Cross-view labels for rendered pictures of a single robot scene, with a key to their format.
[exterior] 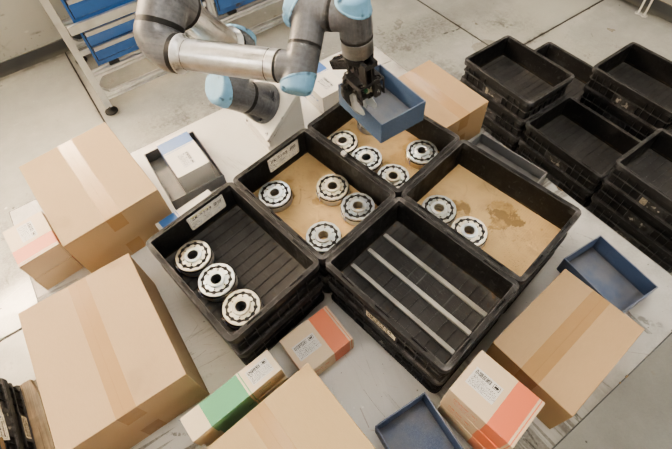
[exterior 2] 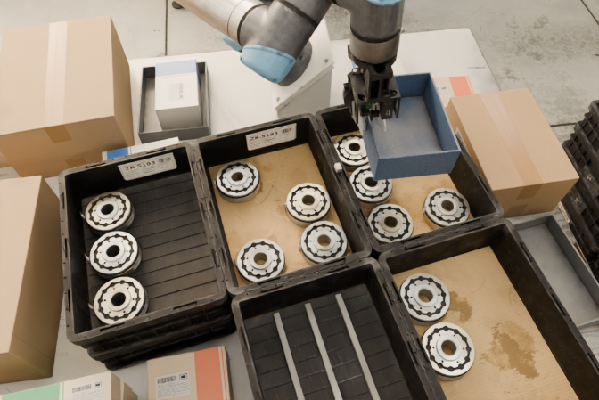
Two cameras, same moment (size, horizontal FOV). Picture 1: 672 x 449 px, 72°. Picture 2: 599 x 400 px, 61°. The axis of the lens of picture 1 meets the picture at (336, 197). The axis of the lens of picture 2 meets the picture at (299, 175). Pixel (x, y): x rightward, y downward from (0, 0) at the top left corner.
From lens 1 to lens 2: 0.39 m
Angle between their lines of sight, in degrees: 13
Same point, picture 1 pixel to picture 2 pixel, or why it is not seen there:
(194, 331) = not seen: hidden behind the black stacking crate
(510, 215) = (522, 354)
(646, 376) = not seen: outside the picture
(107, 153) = (91, 52)
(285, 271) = (196, 280)
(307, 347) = (173, 387)
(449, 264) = (398, 379)
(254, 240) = (185, 224)
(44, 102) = not seen: outside the picture
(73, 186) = (37, 74)
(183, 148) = (180, 77)
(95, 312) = not seen: outside the picture
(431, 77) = (517, 112)
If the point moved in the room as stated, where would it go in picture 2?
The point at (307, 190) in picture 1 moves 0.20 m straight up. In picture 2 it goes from (280, 191) to (276, 139)
